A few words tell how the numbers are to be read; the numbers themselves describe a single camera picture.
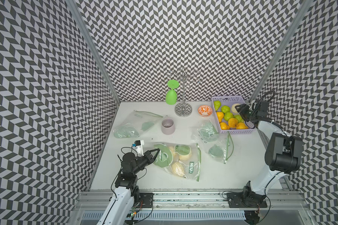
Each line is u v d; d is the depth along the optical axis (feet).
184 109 4.22
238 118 3.29
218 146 3.08
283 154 1.60
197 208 2.33
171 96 2.94
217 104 3.55
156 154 2.47
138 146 2.39
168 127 2.99
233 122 3.16
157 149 2.53
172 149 2.74
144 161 2.29
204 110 3.65
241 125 3.11
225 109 3.51
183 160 2.75
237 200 2.39
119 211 1.63
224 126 3.20
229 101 3.78
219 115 3.41
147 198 2.37
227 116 3.37
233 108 3.07
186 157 2.73
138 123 3.66
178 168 2.53
